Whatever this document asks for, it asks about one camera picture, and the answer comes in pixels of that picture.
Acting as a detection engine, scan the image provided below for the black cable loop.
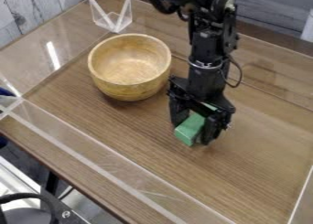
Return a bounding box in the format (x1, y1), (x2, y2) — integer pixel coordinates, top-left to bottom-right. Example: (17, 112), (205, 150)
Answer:
(0, 193), (59, 224)

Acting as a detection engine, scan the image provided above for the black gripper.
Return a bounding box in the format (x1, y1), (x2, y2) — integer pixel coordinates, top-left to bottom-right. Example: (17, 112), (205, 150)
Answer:
(167, 62), (235, 145)

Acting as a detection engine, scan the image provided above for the clear acrylic front wall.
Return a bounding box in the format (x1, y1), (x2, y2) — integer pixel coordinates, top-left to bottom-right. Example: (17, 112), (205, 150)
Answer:
(0, 81), (235, 224)

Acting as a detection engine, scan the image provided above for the light wooden bowl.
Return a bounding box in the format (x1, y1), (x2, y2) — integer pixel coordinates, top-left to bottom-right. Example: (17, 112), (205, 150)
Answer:
(88, 33), (172, 101)

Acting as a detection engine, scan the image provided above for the black table leg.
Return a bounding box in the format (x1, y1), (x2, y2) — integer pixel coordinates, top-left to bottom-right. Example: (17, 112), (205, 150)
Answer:
(45, 172), (60, 195)

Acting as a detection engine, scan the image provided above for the black metal base plate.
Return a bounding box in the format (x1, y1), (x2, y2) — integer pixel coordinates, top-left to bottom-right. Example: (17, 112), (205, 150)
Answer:
(40, 190), (91, 224)

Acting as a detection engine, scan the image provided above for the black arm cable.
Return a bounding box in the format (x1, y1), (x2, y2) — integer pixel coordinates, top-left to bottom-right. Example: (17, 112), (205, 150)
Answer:
(219, 53), (245, 89)

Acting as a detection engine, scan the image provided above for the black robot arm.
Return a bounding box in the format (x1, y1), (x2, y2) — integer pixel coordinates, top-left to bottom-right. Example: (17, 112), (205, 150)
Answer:
(150, 0), (238, 146)

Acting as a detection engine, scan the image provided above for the green rectangular block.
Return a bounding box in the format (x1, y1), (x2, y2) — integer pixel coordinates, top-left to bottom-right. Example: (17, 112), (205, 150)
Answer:
(174, 103), (218, 146)

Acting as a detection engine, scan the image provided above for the clear acrylic corner bracket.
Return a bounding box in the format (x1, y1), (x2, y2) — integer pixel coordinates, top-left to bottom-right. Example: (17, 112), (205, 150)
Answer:
(88, 0), (132, 34)

